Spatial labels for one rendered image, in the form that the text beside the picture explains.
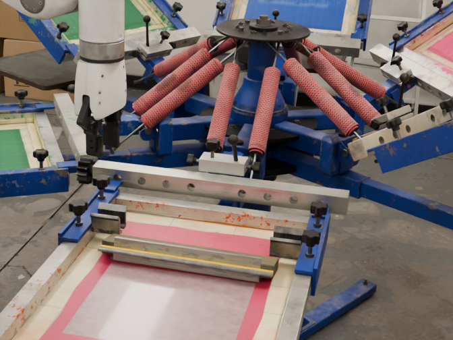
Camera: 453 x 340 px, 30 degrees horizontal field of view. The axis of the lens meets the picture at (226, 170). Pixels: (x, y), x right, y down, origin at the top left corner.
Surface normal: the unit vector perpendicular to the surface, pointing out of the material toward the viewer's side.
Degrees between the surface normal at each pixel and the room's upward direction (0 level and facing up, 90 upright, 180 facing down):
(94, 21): 90
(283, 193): 90
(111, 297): 0
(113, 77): 91
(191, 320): 0
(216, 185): 90
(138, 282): 0
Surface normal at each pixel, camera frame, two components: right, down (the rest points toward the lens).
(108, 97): 0.88, 0.27
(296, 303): 0.04, -0.92
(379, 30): -0.21, 0.37
